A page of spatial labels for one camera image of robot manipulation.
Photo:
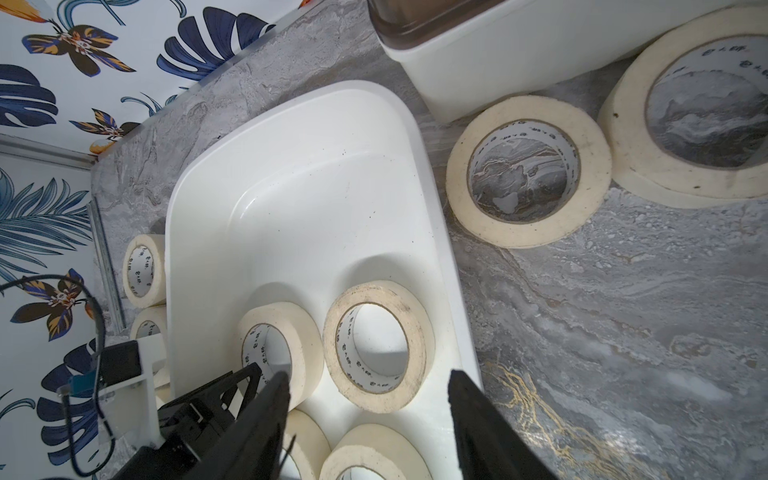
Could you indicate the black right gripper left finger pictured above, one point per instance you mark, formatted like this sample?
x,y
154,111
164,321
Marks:
x,y
251,447

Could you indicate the white plastic storage tray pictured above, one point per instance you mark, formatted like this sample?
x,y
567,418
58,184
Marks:
x,y
327,191

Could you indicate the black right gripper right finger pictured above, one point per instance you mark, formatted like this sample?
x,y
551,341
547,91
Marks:
x,y
487,446

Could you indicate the brown lidded storage case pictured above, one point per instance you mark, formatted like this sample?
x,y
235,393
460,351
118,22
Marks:
x,y
463,56

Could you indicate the cream tape roll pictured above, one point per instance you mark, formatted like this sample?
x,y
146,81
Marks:
x,y
527,172
373,451
281,337
359,382
304,449
143,272
687,121
150,321

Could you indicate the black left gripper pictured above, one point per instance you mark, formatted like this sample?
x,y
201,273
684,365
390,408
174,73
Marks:
x,y
184,429

